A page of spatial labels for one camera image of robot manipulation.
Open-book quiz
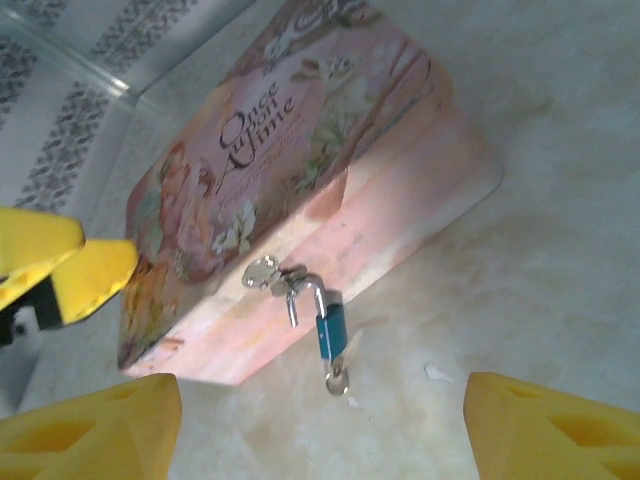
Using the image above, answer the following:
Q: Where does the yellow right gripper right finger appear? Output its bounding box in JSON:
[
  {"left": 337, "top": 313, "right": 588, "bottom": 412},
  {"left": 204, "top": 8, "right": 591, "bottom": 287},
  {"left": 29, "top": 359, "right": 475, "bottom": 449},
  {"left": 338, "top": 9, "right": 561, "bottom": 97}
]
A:
[{"left": 462, "top": 370, "right": 640, "bottom": 480}]

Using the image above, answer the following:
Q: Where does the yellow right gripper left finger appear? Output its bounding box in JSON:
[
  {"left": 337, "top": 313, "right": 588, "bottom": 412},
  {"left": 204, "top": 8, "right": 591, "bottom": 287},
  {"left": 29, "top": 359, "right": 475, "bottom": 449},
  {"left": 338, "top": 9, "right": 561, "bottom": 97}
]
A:
[{"left": 0, "top": 372, "right": 183, "bottom": 480}]

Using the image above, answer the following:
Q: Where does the small silver key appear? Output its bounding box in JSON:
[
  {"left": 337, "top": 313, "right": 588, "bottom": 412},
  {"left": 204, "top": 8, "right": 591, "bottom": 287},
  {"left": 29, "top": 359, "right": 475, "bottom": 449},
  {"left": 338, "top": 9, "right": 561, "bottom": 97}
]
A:
[{"left": 323, "top": 344, "right": 361, "bottom": 398}]

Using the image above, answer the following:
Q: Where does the pink illustrated tin box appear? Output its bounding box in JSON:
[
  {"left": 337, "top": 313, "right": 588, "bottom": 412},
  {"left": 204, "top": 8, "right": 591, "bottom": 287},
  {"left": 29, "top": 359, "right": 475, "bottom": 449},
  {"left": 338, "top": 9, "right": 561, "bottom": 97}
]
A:
[{"left": 117, "top": 0, "right": 506, "bottom": 389}]

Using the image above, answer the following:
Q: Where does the white debris chip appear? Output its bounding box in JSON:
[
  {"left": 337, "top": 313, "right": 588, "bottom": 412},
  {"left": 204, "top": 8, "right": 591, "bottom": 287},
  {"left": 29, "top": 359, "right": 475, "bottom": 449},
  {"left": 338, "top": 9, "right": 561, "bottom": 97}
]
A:
[{"left": 423, "top": 364, "right": 457, "bottom": 385}]

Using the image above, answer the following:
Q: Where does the aluminium corner post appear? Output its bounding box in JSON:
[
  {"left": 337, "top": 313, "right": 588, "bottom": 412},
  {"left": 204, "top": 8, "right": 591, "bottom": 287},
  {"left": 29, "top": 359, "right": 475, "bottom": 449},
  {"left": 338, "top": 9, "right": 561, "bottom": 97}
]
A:
[{"left": 0, "top": 7, "right": 146, "bottom": 109}]

